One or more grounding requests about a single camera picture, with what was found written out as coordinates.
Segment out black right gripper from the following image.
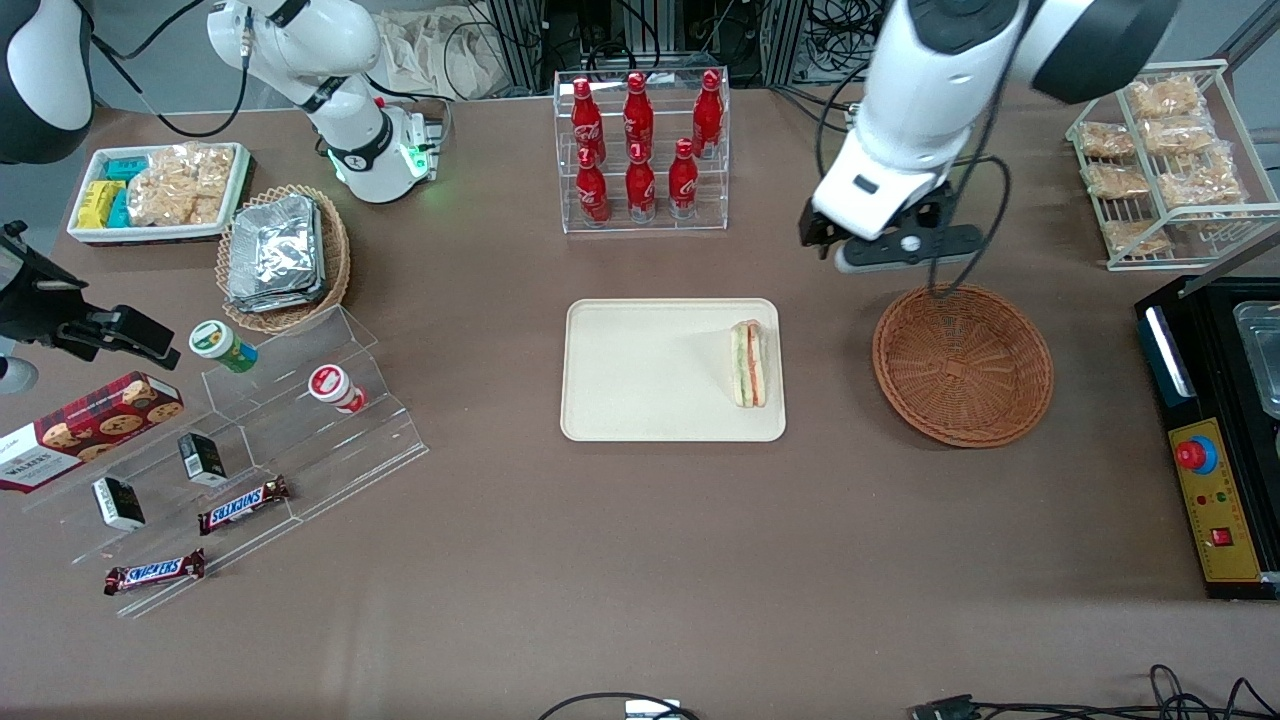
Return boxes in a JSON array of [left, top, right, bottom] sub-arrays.
[[0, 222, 182, 370]]

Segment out triangular sandwich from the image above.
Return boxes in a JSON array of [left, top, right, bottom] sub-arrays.
[[729, 319, 769, 409]]

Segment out white rectangular snack tray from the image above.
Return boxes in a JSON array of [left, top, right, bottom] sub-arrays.
[[67, 142, 253, 246]]

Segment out empty brown wicker basket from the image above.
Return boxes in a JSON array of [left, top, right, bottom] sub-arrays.
[[872, 282, 1055, 448]]

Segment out beige plastic tray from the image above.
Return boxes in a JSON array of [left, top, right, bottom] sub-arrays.
[[560, 298, 787, 443]]

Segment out tan wicker basket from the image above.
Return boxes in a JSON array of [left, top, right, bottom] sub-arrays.
[[216, 184, 352, 335]]

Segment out red tartan cookie box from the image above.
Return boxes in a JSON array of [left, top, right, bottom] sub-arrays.
[[0, 371, 185, 493]]

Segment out green lidded cup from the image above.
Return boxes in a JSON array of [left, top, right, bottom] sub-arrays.
[[189, 320, 259, 374]]

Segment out clear acrylic bottle rack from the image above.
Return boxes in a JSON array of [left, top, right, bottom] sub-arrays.
[[553, 68, 731, 235]]

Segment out yellow snack pack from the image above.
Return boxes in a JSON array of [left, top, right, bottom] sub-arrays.
[[77, 180, 126, 230]]

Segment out red cola bottle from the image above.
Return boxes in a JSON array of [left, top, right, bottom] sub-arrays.
[[625, 143, 658, 223], [667, 138, 700, 221], [693, 69, 724, 159], [623, 72, 655, 159], [571, 78, 604, 161], [576, 147, 611, 226]]

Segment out small black box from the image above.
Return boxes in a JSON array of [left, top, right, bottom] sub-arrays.
[[93, 476, 146, 532], [178, 432, 229, 488]]

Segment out clear bag of crackers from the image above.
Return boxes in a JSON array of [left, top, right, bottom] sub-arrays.
[[126, 143, 237, 228]]

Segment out silver foil packs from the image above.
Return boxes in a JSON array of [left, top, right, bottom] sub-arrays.
[[226, 194, 327, 314]]

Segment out brown Snickers bar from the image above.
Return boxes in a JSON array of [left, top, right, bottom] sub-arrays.
[[104, 548, 207, 597], [197, 476, 291, 536]]

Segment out red lidded cup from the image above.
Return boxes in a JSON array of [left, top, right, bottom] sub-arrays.
[[308, 365, 368, 415]]

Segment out clear acrylic stepped display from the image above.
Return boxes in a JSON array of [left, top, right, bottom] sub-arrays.
[[20, 305, 431, 619]]

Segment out clear bag of fried snacks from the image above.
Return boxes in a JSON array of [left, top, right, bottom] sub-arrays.
[[1126, 75, 1207, 120], [1157, 158, 1247, 210], [1140, 116, 1217, 157], [1085, 163, 1152, 200], [1103, 219, 1169, 257], [1080, 122, 1137, 160]]

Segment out black machine with yellow panel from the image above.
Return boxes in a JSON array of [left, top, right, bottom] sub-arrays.
[[1135, 275, 1280, 601]]

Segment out grey metal bar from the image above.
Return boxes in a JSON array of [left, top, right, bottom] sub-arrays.
[[1180, 225, 1280, 297]]

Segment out crumpled white cloth bag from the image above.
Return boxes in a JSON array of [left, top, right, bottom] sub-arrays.
[[375, 8, 501, 101]]

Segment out clear rectangular container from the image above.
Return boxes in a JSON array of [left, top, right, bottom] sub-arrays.
[[1232, 300, 1280, 421]]

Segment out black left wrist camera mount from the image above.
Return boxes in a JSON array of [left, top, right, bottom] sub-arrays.
[[833, 224, 983, 274]]

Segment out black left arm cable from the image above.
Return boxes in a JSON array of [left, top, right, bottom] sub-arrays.
[[815, 60, 1012, 301]]

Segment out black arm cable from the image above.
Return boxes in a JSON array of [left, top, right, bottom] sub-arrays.
[[90, 0, 251, 139], [815, 60, 1012, 301]]

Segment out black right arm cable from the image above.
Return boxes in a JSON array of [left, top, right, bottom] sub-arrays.
[[90, 0, 251, 139]]

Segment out aluminium equipment frame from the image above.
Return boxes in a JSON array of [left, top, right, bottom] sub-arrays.
[[480, 0, 813, 89]]

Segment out white wire rack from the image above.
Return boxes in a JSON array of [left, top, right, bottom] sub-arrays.
[[1065, 60, 1280, 273]]

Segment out black cable with white plug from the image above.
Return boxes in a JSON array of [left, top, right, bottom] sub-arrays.
[[538, 692, 701, 720]]

